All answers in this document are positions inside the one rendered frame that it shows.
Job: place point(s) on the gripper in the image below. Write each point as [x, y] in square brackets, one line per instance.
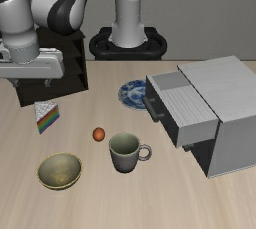
[33, 68]

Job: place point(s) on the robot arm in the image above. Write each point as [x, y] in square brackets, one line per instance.
[126, 13]

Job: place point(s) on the rainbow cake wedge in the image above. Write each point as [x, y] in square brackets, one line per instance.
[46, 115]

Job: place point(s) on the blue and white plate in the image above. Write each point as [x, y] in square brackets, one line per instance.
[133, 94]

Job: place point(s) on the dark slatted rack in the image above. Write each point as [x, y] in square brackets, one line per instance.
[70, 73]

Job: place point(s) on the small orange fruit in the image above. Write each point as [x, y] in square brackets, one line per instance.
[98, 134]

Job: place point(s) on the olive bowl with yellow rim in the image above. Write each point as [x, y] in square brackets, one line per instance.
[60, 171]

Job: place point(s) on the grey-green mug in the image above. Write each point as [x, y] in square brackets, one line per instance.
[124, 154]

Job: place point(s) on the open grey cabinet drawer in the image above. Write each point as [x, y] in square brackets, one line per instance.
[186, 106]

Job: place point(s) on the grey cabinet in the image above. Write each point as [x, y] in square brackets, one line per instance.
[230, 116]

